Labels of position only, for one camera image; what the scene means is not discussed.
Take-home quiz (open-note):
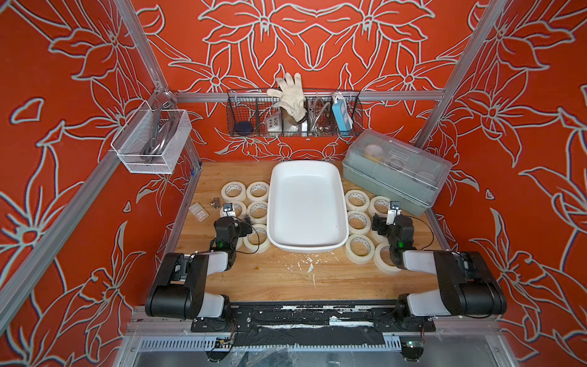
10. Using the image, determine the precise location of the beige masking tape roll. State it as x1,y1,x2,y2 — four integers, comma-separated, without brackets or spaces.
344,234,375,265
370,230,388,244
221,180,247,203
247,201,268,225
243,224,271,254
345,190,371,213
347,210,371,235
368,196,391,218
373,243,401,275
227,200,247,220
246,181,270,202

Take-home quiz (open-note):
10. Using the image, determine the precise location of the white plastic storage tray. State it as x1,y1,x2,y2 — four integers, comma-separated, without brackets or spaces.
267,161,349,253

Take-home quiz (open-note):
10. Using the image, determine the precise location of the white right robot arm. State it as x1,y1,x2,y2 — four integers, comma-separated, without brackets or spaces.
371,214,508,319

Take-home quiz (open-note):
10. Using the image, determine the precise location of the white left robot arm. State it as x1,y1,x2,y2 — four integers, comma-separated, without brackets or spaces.
145,217,253,320

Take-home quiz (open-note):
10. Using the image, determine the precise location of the translucent lidded storage box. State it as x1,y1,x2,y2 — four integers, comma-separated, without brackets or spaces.
342,130,452,217

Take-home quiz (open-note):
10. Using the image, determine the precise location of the blue white box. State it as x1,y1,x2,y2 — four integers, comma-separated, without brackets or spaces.
331,92,353,136

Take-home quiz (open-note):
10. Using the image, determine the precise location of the small clear plastic packet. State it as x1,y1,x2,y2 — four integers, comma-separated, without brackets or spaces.
189,203,209,222

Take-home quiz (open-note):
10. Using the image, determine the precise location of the dark blue round object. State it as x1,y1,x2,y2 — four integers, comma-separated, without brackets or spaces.
234,121,255,136

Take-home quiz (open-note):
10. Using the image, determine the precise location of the white power adapter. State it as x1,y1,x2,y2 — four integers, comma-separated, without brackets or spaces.
264,113,283,133

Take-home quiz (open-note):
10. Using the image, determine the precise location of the white work glove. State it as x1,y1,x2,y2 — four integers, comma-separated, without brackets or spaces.
267,73,307,124

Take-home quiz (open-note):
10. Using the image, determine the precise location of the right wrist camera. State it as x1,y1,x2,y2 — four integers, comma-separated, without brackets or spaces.
386,201,401,225

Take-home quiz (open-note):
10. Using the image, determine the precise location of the white mesh wall basket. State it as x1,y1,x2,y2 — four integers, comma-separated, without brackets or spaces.
111,102,191,174

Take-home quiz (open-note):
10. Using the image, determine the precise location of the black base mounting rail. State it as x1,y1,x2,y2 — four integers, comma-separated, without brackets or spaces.
190,300,436,333

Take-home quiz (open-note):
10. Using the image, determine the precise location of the black wire wall basket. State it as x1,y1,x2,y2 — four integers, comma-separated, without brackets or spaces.
226,89,365,138

